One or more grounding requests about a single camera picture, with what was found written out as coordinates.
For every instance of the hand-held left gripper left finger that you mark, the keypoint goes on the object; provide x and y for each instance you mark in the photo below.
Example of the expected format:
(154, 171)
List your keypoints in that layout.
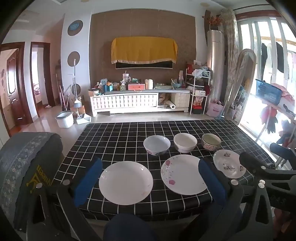
(87, 182)

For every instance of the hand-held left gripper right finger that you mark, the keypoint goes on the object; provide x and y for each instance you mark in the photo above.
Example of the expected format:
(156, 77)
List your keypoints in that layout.
(212, 183)

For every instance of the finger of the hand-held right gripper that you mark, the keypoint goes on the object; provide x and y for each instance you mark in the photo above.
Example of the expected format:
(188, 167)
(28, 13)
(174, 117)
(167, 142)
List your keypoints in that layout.
(249, 161)
(282, 151)

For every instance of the small floral plate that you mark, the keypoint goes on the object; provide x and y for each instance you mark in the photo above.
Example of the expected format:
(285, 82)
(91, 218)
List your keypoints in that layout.
(227, 160)

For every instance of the white plate pink petals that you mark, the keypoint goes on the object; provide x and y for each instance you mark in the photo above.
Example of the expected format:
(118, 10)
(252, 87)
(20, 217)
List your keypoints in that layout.
(182, 176)

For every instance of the plain white plate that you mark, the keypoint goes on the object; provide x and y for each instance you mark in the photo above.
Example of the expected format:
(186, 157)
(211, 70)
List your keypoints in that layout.
(126, 183)

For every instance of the floral bowl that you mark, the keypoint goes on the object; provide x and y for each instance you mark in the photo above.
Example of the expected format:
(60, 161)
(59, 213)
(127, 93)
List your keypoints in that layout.
(210, 141)

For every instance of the plain white bowl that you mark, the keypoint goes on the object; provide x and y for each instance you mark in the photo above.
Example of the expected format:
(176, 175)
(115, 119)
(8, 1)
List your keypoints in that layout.
(185, 142)

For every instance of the white bowl blue pattern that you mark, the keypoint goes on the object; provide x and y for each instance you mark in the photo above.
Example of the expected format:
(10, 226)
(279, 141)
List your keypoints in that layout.
(156, 144)

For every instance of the black cloth yellow print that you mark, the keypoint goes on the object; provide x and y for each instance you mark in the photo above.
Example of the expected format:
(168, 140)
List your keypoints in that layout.
(41, 162)

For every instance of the black checked tablecloth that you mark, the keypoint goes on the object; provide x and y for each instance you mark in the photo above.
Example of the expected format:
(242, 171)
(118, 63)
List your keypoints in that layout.
(120, 139)

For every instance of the blue plastic basket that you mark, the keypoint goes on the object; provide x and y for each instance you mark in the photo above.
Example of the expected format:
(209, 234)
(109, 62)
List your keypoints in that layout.
(268, 91)

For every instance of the pink bag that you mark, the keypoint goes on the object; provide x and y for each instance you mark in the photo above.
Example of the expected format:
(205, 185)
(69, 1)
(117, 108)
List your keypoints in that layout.
(214, 109)

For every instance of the white mop bucket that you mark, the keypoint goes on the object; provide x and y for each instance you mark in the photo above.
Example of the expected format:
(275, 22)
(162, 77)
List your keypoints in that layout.
(65, 119)

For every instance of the broom with dustpan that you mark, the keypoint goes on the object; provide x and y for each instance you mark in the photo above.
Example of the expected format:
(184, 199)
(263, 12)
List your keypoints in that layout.
(81, 114)

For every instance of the standing floor mirror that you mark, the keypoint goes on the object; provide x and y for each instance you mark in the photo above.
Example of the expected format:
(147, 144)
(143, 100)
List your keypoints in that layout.
(242, 76)

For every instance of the white paper roll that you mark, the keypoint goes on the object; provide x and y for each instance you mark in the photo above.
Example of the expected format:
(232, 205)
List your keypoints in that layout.
(170, 106)

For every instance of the white television cabinet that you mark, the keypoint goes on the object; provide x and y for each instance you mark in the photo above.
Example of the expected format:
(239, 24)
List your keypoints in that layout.
(124, 102)

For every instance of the cardboard box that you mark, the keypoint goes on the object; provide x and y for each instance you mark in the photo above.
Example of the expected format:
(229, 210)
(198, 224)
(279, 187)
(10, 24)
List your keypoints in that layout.
(93, 92)

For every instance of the beige storage box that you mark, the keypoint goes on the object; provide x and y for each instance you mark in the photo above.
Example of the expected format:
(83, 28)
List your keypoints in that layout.
(179, 99)

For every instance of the hanging dark clothes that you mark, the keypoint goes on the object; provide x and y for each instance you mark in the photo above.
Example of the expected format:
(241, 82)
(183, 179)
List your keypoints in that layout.
(279, 58)

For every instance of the teal containers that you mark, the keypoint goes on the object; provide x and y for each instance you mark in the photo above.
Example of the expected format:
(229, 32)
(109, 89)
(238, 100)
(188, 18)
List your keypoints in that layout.
(106, 86)

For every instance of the tower air conditioner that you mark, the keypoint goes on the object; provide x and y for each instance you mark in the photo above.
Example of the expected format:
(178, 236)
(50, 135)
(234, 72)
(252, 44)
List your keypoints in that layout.
(215, 64)

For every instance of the white mop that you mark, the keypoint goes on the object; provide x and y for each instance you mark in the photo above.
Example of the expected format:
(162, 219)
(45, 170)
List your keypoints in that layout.
(74, 76)

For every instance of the pink box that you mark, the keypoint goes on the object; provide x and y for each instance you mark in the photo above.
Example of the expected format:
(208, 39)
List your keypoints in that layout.
(136, 87)

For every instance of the white blender jug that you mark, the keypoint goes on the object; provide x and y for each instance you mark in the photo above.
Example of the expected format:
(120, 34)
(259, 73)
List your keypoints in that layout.
(126, 78)

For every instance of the white canister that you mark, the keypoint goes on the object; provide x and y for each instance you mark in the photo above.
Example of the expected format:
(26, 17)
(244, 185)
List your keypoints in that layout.
(149, 84)

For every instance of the patterned curtain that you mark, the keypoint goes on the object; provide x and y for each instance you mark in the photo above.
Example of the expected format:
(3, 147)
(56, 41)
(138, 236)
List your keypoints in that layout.
(231, 46)

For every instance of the sliding glass door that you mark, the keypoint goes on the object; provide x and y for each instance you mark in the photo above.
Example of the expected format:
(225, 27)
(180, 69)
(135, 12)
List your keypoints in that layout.
(247, 39)

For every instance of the television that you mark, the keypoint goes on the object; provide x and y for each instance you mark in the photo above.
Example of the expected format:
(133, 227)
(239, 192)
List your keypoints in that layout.
(143, 65)

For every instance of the yellow television cover cloth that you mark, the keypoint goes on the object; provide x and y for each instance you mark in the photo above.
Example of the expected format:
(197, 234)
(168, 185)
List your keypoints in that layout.
(143, 49)

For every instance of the flower vase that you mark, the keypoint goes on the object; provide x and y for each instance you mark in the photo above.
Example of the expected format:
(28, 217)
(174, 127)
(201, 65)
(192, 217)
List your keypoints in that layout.
(214, 22)

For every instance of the round brown wall plaque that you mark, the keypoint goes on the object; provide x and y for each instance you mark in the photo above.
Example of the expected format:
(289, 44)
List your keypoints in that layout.
(78, 89)
(73, 59)

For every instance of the brown door frame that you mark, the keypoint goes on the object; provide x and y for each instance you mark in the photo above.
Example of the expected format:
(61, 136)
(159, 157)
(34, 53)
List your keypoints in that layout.
(48, 76)

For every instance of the round wall plaque blue centre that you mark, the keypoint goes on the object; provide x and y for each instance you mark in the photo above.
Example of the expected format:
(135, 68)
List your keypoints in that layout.
(75, 27)

